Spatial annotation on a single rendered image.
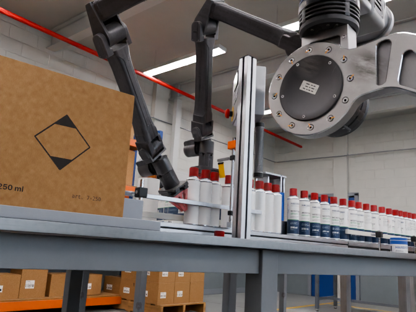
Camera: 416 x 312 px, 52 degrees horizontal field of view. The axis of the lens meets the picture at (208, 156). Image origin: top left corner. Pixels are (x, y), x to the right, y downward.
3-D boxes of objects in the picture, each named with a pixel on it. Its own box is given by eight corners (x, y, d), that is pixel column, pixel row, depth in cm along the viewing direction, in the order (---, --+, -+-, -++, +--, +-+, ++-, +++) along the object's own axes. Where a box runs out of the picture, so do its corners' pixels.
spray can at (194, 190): (191, 226, 153) (195, 169, 158) (200, 226, 149) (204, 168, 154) (179, 225, 150) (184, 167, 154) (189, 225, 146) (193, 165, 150)
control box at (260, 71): (255, 128, 171) (257, 83, 175) (264, 115, 154) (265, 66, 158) (230, 126, 170) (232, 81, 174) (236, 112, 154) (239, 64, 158)
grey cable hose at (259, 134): (257, 178, 162) (259, 125, 167) (265, 177, 160) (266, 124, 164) (251, 177, 160) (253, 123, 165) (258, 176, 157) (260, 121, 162)
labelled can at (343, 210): (351, 241, 206) (350, 199, 210) (345, 241, 203) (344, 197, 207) (341, 241, 210) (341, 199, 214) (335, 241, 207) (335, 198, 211)
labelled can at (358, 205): (363, 243, 217) (362, 203, 222) (366, 242, 212) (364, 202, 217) (353, 242, 218) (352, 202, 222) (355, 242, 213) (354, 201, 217)
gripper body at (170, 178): (172, 186, 153) (163, 168, 151) (190, 184, 145) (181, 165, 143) (159, 195, 149) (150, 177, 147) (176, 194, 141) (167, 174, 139)
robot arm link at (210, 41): (202, 21, 146) (220, 20, 154) (189, 20, 149) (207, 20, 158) (199, 141, 161) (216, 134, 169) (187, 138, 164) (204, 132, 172)
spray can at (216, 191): (208, 228, 160) (212, 174, 164) (221, 228, 157) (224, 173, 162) (202, 226, 155) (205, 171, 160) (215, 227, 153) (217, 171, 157)
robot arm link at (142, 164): (142, 149, 137) (158, 135, 143) (121, 155, 145) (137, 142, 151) (161, 179, 141) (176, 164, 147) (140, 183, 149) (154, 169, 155)
